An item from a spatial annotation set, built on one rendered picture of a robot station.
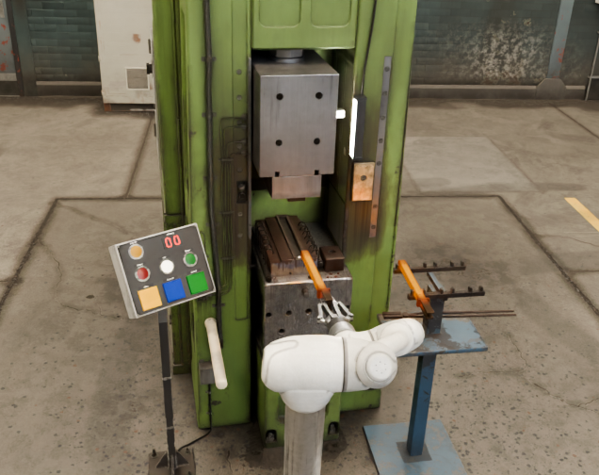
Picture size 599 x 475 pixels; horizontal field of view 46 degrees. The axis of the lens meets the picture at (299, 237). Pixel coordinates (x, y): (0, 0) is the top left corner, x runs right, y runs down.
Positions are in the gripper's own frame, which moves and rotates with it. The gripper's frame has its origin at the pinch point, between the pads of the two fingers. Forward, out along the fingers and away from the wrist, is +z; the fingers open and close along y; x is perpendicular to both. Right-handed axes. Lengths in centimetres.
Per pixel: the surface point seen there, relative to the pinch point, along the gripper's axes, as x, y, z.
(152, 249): 9, -60, 30
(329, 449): -106, 15, 33
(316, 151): 40, 5, 44
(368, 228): -3, 34, 58
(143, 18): -9, -59, 584
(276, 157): 37, -11, 44
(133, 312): -10, -69, 16
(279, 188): 25, -10, 44
